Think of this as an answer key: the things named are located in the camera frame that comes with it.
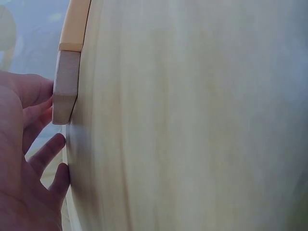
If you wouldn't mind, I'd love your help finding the person's left hand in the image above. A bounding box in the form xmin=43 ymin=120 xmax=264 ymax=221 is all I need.
xmin=0 ymin=70 xmax=71 ymax=231

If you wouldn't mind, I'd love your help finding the greyish brown wooden block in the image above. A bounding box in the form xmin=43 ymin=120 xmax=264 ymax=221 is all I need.
xmin=51 ymin=50 xmax=81 ymax=126

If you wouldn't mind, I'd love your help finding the light orange wooden block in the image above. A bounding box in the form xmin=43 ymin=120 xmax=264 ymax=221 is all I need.
xmin=58 ymin=0 xmax=92 ymax=52

